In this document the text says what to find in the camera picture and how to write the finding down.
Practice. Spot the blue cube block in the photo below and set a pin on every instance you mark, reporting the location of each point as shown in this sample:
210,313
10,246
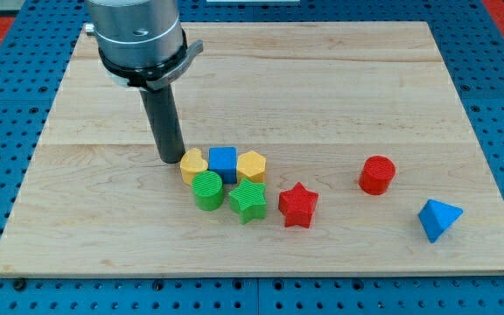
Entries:
223,161

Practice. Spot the yellow hexagon block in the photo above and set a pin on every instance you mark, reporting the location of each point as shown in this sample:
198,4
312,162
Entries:
252,166

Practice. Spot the green star block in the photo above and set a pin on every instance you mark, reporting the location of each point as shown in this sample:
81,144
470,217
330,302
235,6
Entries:
248,201

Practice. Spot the green cylinder block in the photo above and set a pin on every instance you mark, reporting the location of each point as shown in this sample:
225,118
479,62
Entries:
207,189

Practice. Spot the yellow heart block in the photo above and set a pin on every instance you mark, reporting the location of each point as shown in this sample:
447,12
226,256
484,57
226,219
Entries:
191,164

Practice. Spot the red star block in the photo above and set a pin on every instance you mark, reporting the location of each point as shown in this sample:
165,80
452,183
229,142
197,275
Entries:
298,205

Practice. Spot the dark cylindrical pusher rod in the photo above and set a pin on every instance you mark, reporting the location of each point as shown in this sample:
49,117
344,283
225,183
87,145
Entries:
164,123

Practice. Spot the light wooden board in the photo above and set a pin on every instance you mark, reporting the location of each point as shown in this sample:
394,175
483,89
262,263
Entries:
317,100

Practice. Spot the red cylinder block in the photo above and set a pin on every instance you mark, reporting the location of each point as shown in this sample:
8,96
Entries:
376,175

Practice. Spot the blue triangle block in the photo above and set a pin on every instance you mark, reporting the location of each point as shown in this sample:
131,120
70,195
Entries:
436,217

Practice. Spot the black clamp with grey bracket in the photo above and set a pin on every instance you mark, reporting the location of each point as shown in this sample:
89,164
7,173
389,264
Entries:
153,78

